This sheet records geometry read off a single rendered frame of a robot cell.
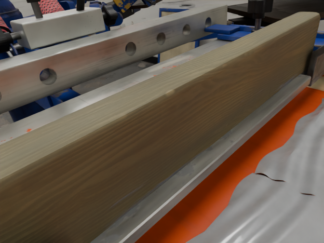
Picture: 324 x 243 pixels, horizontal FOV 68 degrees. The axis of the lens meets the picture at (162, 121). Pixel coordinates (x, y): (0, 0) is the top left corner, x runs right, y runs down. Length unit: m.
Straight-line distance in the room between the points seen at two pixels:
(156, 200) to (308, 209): 0.11
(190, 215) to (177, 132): 0.07
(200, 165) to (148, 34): 0.29
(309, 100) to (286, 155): 0.13
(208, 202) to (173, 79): 0.11
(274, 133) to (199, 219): 0.14
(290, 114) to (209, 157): 0.17
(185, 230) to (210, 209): 0.03
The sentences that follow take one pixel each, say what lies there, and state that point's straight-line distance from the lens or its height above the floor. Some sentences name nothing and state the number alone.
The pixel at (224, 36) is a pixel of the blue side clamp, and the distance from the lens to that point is 0.51.
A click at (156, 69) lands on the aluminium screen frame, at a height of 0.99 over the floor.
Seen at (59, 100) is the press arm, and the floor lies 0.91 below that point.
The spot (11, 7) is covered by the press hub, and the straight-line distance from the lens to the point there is 0.93.
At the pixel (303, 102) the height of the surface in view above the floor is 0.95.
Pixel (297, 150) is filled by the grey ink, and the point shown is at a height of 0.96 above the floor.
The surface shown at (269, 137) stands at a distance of 0.29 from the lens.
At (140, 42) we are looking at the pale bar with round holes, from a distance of 0.42.
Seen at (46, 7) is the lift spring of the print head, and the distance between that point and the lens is 0.61.
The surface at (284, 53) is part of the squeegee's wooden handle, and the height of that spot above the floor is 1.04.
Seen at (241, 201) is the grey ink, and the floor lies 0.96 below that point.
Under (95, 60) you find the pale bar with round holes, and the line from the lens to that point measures 0.38.
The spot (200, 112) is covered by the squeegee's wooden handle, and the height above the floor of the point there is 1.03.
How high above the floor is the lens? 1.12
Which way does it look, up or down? 32 degrees down
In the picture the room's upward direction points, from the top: 7 degrees counter-clockwise
